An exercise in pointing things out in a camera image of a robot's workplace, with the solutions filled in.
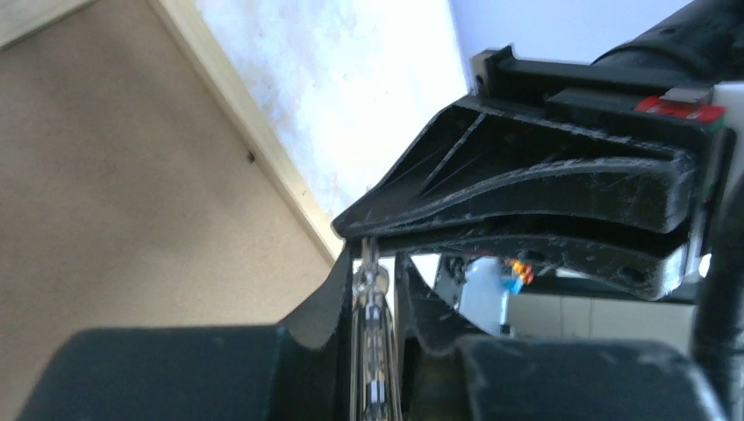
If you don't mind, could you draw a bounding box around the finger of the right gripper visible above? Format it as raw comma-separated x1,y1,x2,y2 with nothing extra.
380,216,690,300

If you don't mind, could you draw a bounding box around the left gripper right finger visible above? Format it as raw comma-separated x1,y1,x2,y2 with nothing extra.
395,253,726,420

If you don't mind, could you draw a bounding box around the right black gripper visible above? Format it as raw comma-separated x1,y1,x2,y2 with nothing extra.
333,45,734,253

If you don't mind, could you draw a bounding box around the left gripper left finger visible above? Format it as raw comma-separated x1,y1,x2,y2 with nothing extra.
19,247,353,420

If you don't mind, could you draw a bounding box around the clear handle screwdriver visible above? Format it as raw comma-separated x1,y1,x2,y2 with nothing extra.
349,238,404,420

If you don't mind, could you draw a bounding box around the wooden picture frame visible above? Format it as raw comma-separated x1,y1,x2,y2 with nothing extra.
1,1,330,420

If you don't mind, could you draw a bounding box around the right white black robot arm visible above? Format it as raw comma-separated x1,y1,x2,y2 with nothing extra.
333,1,743,420

